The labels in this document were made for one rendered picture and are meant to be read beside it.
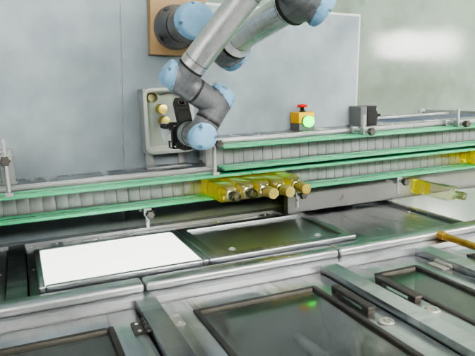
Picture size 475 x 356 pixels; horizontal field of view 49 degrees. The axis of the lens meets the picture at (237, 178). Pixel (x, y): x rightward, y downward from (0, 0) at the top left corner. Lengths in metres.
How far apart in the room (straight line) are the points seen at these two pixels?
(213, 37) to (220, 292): 0.65
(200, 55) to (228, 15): 0.13
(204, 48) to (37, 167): 0.75
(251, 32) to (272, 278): 0.71
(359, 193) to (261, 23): 0.89
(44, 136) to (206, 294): 0.83
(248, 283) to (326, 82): 1.07
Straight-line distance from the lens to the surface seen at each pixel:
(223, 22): 1.41
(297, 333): 1.14
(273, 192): 1.64
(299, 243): 1.54
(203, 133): 1.45
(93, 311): 1.28
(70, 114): 1.86
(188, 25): 1.68
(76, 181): 1.75
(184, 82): 1.45
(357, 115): 2.19
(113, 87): 1.88
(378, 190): 2.21
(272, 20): 1.53
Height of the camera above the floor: 2.60
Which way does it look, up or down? 66 degrees down
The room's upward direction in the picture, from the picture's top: 111 degrees clockwise
